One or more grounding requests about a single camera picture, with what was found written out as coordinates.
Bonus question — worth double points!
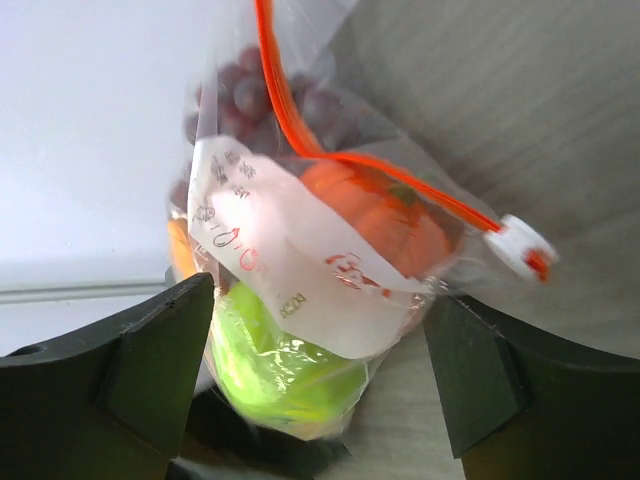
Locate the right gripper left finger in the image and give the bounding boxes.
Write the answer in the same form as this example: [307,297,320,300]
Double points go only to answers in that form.
[1,274,214,479]

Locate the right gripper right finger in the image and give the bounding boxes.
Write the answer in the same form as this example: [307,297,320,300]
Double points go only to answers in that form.
[423,297,639,480]

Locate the clear zip top bag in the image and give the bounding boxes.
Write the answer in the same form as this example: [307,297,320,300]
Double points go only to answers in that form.
[164,0,561,441]

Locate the green fake apple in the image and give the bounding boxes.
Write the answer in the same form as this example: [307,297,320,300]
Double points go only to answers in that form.
[205,282,375,441]

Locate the orange fake pumpkin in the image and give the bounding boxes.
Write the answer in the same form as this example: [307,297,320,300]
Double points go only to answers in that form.
[300,161,453,280]

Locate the purple fake grapes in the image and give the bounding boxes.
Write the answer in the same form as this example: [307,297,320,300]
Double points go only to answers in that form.
[183,46,363,156]

